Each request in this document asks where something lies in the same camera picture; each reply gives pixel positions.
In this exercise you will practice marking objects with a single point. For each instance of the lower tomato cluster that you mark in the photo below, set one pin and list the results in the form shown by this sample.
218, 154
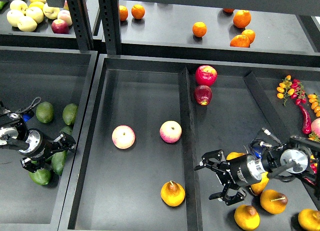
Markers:
313, 160

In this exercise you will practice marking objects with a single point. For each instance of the red apple on shelf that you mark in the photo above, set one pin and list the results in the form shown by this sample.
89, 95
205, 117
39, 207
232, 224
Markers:
60, 26

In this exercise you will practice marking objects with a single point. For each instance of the dark red apple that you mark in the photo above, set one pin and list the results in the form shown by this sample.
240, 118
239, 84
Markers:
203, 95

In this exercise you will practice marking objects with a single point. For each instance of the yellow pear bottom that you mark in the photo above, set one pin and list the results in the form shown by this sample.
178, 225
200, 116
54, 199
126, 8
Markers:
247, 217

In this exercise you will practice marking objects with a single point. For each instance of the black shelf post right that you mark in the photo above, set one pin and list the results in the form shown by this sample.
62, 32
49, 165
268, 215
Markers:
110, 18

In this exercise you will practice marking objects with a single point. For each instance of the orange lower right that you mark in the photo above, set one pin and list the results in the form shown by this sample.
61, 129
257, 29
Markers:
241, 41

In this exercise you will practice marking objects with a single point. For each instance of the black center tray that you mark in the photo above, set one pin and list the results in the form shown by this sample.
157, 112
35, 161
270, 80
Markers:
113, 189

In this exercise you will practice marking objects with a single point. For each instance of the cherry tomato vine cluster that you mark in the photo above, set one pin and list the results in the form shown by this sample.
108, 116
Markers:
291, 89

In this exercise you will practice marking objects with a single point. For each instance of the yellow pear far right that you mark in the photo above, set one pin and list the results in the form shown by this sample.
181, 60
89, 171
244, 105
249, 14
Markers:
309, 219

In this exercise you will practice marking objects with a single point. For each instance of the orange right small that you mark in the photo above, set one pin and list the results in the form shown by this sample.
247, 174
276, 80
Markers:
250, 34

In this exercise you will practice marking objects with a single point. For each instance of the green avocado upper right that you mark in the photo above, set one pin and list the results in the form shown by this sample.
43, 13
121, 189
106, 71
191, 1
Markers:
69, 114

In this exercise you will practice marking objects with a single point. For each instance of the black left fruit shelf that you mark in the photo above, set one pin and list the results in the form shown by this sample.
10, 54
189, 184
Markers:
43, 36

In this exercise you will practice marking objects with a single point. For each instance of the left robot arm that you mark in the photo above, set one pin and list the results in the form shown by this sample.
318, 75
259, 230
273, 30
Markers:
13, 127

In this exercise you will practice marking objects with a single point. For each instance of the pink apple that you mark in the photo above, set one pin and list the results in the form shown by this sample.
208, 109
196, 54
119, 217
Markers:
123, 137
170, 131

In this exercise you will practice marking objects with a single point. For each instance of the green avocado lowest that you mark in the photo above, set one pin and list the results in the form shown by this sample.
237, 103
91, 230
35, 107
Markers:
41, 177

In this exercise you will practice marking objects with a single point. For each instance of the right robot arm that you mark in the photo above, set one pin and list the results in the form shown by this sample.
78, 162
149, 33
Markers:
283, 161

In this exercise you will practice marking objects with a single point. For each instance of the green avocado middle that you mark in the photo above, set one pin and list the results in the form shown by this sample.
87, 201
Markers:
67, 129

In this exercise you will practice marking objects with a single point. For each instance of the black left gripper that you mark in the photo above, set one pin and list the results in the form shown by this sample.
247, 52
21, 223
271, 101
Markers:
41, 147

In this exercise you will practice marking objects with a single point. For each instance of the dark green avocado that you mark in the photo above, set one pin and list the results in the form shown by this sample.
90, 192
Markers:
58, 162

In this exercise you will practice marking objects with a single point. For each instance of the black tray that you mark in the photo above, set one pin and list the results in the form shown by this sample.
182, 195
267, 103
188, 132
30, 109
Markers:
60, 77
113, 189

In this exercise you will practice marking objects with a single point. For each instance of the bright red apple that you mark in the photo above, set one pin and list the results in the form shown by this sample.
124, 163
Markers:
206, 75

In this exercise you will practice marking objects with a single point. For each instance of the black left tray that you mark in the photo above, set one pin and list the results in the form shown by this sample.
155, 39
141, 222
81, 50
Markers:
60, 77

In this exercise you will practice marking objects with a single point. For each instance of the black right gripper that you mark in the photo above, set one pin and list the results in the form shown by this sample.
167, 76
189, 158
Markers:
232, 174

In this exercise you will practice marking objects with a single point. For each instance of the pink peach right edge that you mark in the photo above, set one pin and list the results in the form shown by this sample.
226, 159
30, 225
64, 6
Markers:
315, 127

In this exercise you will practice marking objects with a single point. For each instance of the orange center shelf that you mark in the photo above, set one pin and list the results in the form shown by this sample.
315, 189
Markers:
199, 29

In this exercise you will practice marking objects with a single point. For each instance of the pale yellow apple middle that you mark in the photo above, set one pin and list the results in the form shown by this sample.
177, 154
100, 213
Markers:
35, 13

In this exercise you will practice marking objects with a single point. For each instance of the pink apple right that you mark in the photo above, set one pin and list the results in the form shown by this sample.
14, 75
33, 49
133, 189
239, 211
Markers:
170, 131

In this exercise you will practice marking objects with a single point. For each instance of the yellow pear with brown top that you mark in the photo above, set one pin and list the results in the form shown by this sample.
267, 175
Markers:
172, 193

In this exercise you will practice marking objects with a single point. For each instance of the pale yellow apple front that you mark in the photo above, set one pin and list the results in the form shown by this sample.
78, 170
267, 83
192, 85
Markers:
26, 24

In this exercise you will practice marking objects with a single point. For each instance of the black shelf post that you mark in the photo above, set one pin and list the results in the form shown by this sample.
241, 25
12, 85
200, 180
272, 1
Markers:
110, 18
81, 24

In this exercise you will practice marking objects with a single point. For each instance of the orange tomato cluster right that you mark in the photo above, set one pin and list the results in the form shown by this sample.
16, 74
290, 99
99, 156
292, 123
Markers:
314, 101

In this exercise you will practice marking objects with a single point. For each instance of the pale pink peach shelf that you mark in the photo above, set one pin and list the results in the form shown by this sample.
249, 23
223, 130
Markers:
65, 16

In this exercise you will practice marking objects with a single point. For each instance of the pink apple left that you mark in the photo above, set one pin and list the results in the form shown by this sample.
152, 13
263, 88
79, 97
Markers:
123, 137

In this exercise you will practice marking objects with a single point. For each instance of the pale yellow apple right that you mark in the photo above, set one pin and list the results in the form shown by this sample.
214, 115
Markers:
50, 12

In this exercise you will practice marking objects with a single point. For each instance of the black shelf post left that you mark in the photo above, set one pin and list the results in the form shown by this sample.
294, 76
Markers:
81, 24

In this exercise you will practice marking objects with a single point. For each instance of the green avocado upper left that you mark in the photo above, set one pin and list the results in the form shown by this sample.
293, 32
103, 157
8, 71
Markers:
45, 112

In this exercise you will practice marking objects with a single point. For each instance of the red chili pepper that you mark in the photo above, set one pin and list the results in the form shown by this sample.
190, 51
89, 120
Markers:
306, 123

